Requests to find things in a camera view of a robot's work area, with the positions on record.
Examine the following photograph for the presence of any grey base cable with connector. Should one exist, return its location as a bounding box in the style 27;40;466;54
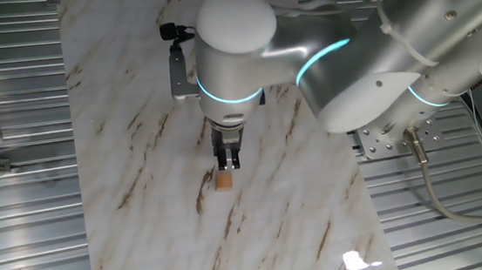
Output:
402;121;482;250

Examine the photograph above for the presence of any grey thin arm cable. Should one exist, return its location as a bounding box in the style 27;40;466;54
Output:
270;0;439;81

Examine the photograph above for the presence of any silver camera mounting bracket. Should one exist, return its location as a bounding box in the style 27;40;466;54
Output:
166;40;202;103

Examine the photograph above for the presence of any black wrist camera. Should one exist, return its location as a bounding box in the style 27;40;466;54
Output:
158;20;188;43

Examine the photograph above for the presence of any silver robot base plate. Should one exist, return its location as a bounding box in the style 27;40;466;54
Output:
350;104;449;163

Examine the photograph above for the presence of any white marble pattern mat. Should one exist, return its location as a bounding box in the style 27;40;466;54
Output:
56;0;401;270

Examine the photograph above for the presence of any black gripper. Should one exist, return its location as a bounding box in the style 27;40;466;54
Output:
210;125;248;172

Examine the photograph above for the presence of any small wooden block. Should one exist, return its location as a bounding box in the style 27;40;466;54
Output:
214;172;234;193

